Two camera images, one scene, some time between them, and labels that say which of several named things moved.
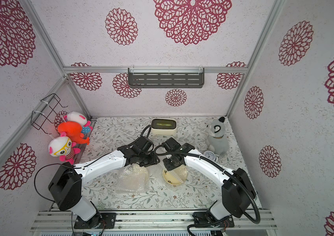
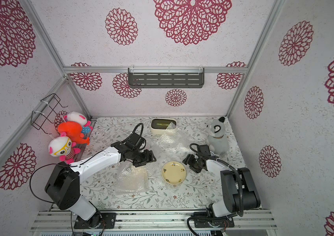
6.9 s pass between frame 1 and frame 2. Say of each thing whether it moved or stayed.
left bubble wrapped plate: stayed
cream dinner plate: stayed
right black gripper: moved
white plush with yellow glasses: stayed
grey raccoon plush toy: stayed
